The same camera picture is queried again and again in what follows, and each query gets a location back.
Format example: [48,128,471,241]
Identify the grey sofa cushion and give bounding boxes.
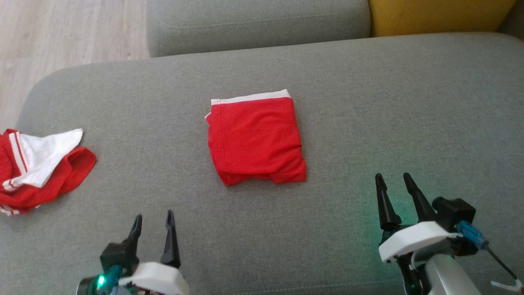
[147,0,371,58]
[497,0,524,40]

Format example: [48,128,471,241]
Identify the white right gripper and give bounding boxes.
[375,172,462,264]

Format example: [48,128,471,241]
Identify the large grey sofa seat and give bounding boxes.
[0,32,524,295]

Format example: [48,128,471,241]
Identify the white right cable tag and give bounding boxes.
[490,280,524,293]

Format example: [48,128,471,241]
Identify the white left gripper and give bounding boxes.
[118,210,190,295]

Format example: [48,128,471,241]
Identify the red and white jersey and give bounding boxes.
[0,128,97,216]

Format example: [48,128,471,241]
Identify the right arm cable blue plug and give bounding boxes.
[456,221,522,286]

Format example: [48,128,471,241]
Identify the red shorts with number 23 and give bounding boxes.
[204,89,308,187]

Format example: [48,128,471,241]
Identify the left arm cable teal plug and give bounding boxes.
[96,265,123,294]

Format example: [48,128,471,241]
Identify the yellow sofa back cushion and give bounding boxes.
[368,0,517,38]

